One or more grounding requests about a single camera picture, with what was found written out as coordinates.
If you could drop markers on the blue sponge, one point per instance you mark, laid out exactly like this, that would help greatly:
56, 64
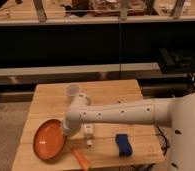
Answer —
123, 145

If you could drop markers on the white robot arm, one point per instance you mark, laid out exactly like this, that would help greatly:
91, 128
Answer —
177, 113

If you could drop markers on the translucent plastic cup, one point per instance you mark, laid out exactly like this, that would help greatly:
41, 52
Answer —
72, 90

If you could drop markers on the orange ceramic bowl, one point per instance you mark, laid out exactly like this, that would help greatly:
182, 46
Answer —
48, 140

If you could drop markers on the white tube bottle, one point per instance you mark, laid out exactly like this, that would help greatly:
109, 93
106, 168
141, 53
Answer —
88, 131

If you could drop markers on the orange plastic carrot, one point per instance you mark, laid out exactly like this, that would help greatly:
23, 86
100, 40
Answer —
84, 163

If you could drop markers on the grey metal shelf rail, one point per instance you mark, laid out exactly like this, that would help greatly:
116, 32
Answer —
7, 72

